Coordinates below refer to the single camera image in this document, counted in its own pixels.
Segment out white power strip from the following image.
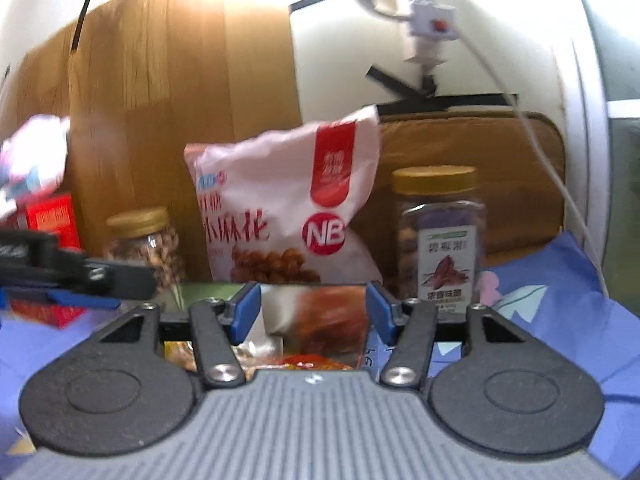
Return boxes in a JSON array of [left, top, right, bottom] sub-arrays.
[[404, 0, 461, 67]]

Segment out white cable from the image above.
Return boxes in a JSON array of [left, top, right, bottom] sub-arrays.
[[447, 20, 611, 298]]

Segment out orange snack packet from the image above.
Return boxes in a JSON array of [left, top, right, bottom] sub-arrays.
[[164, 341, 197, 369]]

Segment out blue printed bedsheet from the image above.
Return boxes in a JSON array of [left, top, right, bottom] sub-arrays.
[[0, 230, 640, 480]]

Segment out clear jar of dark nuts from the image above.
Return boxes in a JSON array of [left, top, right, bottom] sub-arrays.
[[391, 166, 487, 307]]

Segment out pink snack bag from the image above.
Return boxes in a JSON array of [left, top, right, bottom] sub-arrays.
[[184, 105, 385, 286]]

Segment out clear jar of pale nuts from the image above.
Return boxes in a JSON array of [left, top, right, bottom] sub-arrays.
[[102, 207, 188, 311]]

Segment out pink white snack packet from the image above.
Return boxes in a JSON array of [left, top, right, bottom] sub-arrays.
[[0, 114, 71, 217]]

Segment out brown padded cushion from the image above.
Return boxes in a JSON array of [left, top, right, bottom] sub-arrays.
[[350, 110, 567, 268]]

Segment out shiny metal tin box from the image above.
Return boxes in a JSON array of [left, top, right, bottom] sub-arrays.
[[161, 282, 396, 373]]

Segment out red box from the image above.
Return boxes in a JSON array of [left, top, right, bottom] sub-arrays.
[[10, 192, 89, 329]]

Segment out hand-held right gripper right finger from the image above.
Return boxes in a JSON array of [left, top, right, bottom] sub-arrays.
[[365, 282, 539, 389]]

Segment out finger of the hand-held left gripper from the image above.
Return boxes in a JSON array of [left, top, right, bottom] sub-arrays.
[[0, 287, 123, 311], [56, 248, 157, 301]]

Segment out wooden cabinet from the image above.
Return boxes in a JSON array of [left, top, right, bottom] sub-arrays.
[[10, 0, 303, 286]]

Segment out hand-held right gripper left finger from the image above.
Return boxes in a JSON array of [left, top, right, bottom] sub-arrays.
[[97, 282, 263, 389]]

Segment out red snack packet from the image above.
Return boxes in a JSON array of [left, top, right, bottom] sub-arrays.
[[240, 340, 362, 372]]

